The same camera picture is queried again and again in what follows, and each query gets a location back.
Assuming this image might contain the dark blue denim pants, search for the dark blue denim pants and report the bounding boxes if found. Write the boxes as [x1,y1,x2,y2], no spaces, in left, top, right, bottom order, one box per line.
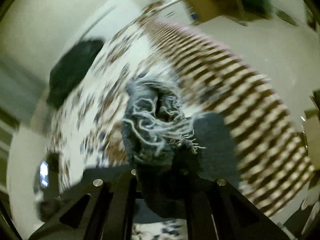
[121,77,241,219]

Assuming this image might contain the floral cream bed blanket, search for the floral cream bed blanket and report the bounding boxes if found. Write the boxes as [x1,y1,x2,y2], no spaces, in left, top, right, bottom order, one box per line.
[37,18,315,239]

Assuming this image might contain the dark green blanket pile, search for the dark green blanket pile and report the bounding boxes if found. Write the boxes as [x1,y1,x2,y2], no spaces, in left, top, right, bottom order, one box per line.
[47,39,104,109]

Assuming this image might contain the brown cardboard box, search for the brown cardboard box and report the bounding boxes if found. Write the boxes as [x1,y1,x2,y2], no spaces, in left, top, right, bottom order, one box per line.
[184,0,248,26]

